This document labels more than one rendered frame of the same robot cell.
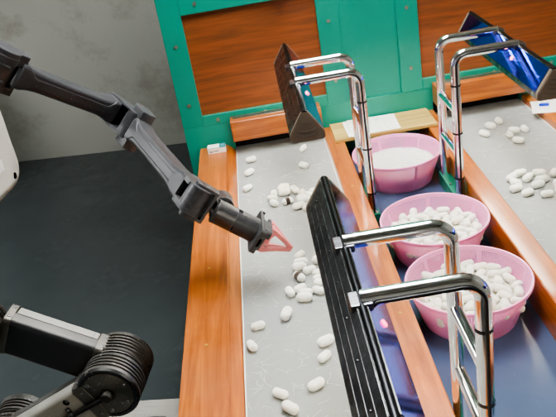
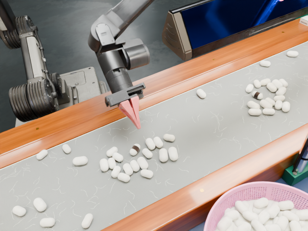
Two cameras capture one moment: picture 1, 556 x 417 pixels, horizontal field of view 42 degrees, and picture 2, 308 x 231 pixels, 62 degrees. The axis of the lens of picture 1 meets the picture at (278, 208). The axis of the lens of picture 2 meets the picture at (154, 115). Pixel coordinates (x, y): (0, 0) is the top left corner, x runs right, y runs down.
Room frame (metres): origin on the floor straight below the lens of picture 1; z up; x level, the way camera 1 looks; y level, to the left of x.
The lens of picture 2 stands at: (1.34, -0.44, 1.27)
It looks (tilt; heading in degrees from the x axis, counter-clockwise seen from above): 44 degrees down; 70
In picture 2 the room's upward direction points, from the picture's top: 9 degrees counter-clockwise
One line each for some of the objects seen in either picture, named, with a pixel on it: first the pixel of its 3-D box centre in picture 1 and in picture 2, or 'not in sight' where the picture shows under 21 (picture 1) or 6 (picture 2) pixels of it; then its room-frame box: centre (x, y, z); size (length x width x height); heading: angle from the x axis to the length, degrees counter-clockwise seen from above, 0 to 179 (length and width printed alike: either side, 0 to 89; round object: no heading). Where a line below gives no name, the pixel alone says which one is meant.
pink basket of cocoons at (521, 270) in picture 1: (468, 295); not in sight; (1.27, -0.37, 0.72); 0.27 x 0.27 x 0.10
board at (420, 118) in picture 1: (381, 125); not in sight; (2.21, -0.38, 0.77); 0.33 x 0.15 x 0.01; 89
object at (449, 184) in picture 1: (478, 118); not in sight; (1.81, -0.58, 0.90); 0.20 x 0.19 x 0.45; 179
